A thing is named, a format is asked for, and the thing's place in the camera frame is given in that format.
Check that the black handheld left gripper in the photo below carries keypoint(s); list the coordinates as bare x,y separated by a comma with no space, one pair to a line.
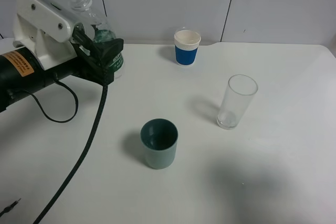
22,75

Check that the clear bottle with green label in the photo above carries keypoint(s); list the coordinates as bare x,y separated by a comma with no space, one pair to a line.
103,31

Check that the blue and white paper cup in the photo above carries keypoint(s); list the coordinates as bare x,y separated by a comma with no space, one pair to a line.
186,45

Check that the green plastic cup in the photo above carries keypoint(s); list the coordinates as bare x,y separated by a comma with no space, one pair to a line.
159,138

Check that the tall clear drinking glass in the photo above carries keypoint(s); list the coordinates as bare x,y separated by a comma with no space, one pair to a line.
239,93

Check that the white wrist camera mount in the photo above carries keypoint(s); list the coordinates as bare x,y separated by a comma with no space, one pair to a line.
45,28

